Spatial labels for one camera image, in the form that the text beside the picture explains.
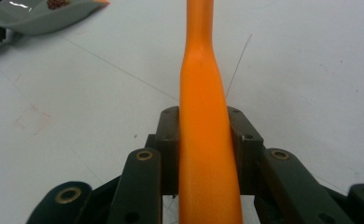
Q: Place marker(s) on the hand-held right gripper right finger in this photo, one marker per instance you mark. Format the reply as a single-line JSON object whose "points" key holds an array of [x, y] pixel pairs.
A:
{"points": [[244, 146]]}

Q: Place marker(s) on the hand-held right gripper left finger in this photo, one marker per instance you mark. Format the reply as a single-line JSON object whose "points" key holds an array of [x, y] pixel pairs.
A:
{"points": [[167, 146]]}

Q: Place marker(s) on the grey dustpan with orange edge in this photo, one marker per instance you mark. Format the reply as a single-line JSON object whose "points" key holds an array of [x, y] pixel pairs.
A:
{"points": [[40, 18]]}

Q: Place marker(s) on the pile of small red beans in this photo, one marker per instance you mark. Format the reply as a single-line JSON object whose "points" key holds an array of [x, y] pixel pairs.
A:
{"points": [[57, 3]]}

